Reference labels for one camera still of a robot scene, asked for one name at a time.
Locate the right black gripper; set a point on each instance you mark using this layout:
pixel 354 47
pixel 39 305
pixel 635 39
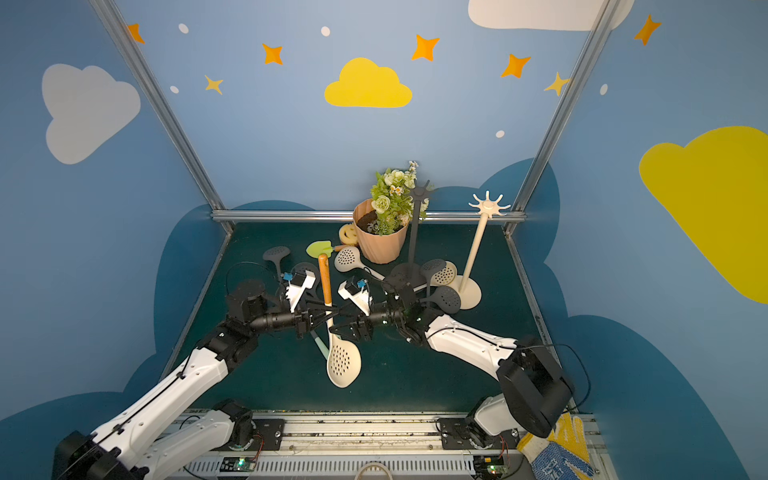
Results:
pixel 362 324

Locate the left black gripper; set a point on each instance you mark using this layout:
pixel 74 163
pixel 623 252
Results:
pixel 303 322

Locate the cream skimmer wood handle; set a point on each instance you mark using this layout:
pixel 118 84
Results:
pixel 344 363

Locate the grey skimmer mint handle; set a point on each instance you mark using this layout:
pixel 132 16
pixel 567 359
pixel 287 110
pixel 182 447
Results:
pixel 430 269
pixel 304 267
pixel 446 299
pixel 322 342

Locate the cream skimmer mint handle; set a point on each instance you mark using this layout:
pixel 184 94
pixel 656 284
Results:
pixel 445 276

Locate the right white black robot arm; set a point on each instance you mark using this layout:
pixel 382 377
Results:
pixel 535 390

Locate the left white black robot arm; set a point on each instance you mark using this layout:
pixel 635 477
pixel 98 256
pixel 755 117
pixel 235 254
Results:
pixel 133 444

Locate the all grey slotted skimmer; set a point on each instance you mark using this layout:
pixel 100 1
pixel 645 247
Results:
pixel 275 255

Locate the dark grey utensil rack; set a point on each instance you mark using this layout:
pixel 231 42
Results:
pixel 409 271

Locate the cream utensil rack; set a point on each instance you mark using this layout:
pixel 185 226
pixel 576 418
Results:
pixel 468 290

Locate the green small spatula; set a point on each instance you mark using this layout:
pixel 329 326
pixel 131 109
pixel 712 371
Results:
pixel 325 247

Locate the yellow smiley sponge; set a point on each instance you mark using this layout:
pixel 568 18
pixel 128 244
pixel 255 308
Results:
pixel 348 235

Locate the pink ribbed flower pot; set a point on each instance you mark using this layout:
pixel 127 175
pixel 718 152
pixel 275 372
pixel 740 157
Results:
pixel 378 249

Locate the green white artificial flowers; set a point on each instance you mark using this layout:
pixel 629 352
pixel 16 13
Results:
pixel 391 200

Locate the yellow blue work glove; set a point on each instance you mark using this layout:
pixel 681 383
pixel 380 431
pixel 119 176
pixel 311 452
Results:
pixel 562 455

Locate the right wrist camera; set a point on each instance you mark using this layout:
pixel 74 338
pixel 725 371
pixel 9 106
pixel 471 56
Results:
pixel 358 292

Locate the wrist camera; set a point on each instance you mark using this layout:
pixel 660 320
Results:
pixel 358 292
pixel 295 286

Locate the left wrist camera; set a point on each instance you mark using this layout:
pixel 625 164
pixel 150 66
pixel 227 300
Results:
pixel 295 286

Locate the cream skimmer wooden handle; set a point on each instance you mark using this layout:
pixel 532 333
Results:
pixel 349 258

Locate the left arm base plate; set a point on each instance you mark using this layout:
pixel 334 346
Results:
pixel 259 434

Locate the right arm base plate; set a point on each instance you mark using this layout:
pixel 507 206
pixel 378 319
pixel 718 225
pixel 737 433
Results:
pixel 461 434

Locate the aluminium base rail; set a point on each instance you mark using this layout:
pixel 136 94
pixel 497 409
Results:
pixel 334 444

